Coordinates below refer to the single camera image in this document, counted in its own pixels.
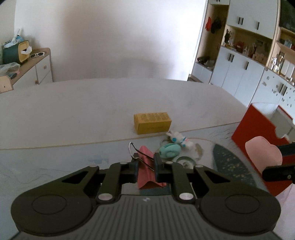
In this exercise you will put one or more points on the red binder clip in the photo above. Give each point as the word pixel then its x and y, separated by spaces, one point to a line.
pixel 146 167

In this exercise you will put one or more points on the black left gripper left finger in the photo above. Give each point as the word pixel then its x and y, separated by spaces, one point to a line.
pixel 67 203

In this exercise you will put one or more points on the white blue toy figure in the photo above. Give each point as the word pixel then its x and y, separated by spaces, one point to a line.
pixel 181 140

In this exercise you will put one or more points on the brown cardboard box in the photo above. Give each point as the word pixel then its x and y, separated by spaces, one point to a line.
pixel 5 84

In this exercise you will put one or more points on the white wall cabinet unit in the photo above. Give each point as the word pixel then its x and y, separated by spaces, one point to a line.
pixel 247 49

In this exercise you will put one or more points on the clear plastic bag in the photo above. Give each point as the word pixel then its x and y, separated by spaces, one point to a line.
pixel 9 69

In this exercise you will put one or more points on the green yellow tissue box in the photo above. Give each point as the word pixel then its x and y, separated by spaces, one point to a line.
pixel 17 53

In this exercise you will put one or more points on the white sunglasses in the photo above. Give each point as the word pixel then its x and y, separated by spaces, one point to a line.
pixel 38 54

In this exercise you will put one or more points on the teal tape measure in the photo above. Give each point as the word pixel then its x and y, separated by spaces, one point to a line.
pixel 169 150

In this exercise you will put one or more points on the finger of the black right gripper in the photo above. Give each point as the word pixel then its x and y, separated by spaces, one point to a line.
pixel 279 173
pixel 287 150

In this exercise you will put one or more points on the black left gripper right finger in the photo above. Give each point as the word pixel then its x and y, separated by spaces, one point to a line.
pixel 228 205

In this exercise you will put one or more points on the pink heart-shaped box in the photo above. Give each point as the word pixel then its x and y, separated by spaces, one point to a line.
pixel 262 153

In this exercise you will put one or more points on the blue patterned table mat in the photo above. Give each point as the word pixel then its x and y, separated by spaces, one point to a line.
pixel 23 169

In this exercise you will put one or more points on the yellow cardboard box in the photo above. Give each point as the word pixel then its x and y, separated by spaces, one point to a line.
pixel 156 122

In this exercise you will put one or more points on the red white cardboard box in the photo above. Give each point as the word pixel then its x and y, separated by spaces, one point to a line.
pixel 266 136

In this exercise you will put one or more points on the wooden white side cabinet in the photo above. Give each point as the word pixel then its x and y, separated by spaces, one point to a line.
pixel 34 71

